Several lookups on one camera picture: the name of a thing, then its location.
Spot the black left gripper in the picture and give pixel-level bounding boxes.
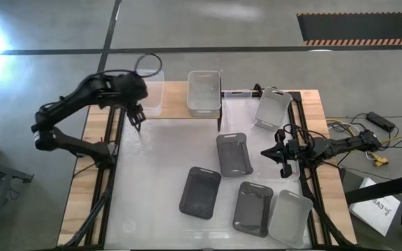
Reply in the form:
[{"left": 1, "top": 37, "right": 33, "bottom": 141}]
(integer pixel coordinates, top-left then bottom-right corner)
[{"left": 112, "top": 72, "right": 149, "bottom": 132}]

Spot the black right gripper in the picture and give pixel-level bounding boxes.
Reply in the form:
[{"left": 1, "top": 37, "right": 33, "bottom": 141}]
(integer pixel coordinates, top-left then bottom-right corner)
[{"left": 260, "top": 128, "right": 302, "bottom": 178}]

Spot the black metal beam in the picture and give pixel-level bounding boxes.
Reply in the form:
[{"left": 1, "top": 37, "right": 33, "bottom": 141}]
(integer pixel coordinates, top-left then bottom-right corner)
[{"left": 343, "top": 170, "right": 402, "bottom": 206}]

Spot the black mat with hazard stripe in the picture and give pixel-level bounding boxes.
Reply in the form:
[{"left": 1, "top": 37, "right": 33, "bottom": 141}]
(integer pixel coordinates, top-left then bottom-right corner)
[{"left": 297, "top": 12, "right": 402, "bottom": 47}]

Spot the black power adapter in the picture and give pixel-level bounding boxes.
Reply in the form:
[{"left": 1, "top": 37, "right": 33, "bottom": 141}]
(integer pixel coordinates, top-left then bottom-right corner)
[{"left": 366, "top": 111, "right": 396, "bottom": 132}]

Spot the clear plastic basket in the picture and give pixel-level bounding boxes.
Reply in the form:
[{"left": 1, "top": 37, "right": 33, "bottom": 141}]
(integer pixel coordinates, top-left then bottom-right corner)
[
  {"left": 223, "top": 89, "right": 258, "bottom": 132},
  {"left": 136, "top": 68, "right": 165, "bottom": 118}
]

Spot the grey metal stand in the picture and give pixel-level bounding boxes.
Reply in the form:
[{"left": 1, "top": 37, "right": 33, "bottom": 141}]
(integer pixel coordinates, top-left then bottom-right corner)
[{"left": 0, "top": 156, "right": 34, "bottom": 251}]

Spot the black aluminium frame rail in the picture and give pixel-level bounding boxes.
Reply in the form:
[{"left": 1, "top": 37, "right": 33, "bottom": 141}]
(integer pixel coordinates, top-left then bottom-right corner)
[
  {"left": 57, "top": 91, "right": 132, "bottom": 249},
  {"left": 286, "top": 91, "right": 354, "bottom": 249}
]

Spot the yellow cable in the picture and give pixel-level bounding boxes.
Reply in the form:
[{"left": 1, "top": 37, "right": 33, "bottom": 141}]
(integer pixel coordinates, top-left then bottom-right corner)
[{"left": 326, "top": 118, "right": 354, "bottom": 135}]

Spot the black floor cable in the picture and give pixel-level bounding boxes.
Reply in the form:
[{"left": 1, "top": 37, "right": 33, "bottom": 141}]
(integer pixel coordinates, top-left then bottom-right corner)
[{"left": 326, "top": 111, "right": 402, "bottom": 175}]

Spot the wooden shelf with black frame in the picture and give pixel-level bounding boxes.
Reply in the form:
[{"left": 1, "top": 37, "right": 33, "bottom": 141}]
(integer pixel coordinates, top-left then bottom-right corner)
[{"left": 127, "top": 77, "right": 225, "bottom": 132}]

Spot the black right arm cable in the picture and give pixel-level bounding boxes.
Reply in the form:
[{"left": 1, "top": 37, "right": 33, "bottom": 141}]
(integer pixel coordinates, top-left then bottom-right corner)
[{"left": 281, "top": 122, "right": 319, "bottom": 151}]

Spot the white paper sheet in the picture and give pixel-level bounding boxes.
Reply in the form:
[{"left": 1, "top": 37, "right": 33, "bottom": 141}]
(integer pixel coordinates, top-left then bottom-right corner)
[{"left": 348, "top": 177, "right": 401, "bottom": 237}]

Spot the translucent white plastic basket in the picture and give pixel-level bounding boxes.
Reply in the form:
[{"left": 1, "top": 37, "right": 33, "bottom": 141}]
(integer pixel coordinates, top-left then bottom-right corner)
[
  {"left": 186, "top": 70, "right": 222, "bottom": 119},
  {"left": 255, "top": 86, "right": 293, "bottom": 132},
  {"left": 268, "top": 189, "right": 313, "bottom": 249}
]

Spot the yellow connector plug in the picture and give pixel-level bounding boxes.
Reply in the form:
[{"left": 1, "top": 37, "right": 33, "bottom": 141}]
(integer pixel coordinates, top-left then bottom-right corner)
[{"left": 371, "top": 155, "right": 389, "bottom": 168}]

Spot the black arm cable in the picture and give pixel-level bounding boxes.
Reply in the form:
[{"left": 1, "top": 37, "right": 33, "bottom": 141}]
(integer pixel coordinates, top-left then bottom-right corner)
[
  {"left": 133, "top": 52, "right": 163, "bottom": 79},
  {"left": 281, "top": 122, "right": 319, "bottom": 151}
]

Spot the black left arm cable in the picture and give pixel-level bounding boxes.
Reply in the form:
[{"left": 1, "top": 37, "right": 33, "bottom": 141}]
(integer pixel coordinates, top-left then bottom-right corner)
[{"left": 133, "top": 52, "right": 163, "bottom": 79}]

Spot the dark grey plastic basket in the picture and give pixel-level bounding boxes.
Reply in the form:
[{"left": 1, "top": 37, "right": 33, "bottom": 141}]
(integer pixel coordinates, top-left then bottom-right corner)
[
  {"left": 179, "top": 166, "right": 222, "bottom": 220},
  {"left": 216, "top": 132, "right": 254, "bottom": 178},
  {"left": 232, "top": 181, "right": 274, "bottom": 238}
]

